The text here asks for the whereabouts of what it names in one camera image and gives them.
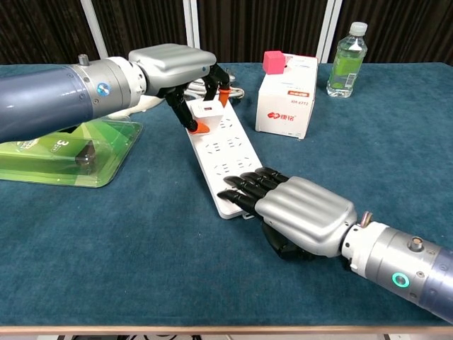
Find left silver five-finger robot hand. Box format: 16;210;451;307
127;43;233;136

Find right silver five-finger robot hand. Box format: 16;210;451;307
216;166;358;261

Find white USB charger block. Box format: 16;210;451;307
189;101;225;130

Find white power strip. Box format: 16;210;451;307
185;101;265;220

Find cream fish-shaped fishing toy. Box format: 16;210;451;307
105;96;166;120

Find dark white-framed partition screen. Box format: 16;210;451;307
0;0;453;66

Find red cube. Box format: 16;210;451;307
262;50;287;76

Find white cardboard carton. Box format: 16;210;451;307
254;52;319;141

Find green blister pack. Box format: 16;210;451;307
0;118;144;188

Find clear bottle with green label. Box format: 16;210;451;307
326;21;368;99

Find teal table cloth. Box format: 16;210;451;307
0;62;453;327

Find grey coiled power cable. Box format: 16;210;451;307
183;72;245;103

